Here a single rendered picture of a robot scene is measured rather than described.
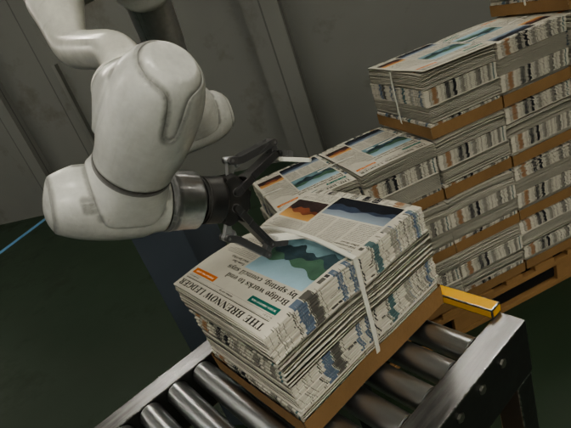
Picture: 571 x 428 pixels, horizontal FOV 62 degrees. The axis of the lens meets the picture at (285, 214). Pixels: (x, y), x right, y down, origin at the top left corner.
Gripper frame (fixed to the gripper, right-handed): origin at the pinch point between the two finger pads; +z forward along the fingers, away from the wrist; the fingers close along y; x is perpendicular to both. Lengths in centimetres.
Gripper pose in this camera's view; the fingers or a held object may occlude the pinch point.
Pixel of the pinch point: (299, 198)
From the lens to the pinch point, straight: 85.4
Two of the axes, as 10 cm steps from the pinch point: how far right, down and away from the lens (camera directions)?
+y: -0.5, 9.9, 1.3
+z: 7.9, -0.4, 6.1
